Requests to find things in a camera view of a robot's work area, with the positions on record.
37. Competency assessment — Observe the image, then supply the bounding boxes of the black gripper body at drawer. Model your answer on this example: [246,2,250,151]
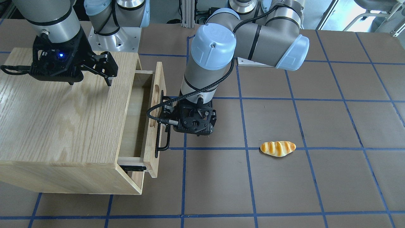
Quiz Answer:
[173,98,217,136]

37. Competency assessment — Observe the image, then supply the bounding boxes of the black gripper body over cabinet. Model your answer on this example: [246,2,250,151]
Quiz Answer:
[29,32,95,84]

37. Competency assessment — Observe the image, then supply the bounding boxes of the wooden drawer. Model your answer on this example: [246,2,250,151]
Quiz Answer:
[118,62,166,178]

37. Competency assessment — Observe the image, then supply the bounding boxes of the wooden drawer cabinet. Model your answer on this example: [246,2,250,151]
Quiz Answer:
[0,47,153,195]

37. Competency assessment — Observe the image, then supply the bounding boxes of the yellow toy bread roll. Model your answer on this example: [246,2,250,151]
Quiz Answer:
[259,141,296,157]

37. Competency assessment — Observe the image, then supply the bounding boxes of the black drawer handle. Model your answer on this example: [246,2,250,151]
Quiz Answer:
[155,90,171,158]

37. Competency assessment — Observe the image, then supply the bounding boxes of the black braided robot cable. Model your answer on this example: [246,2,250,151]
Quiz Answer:
[147,5,280,125]

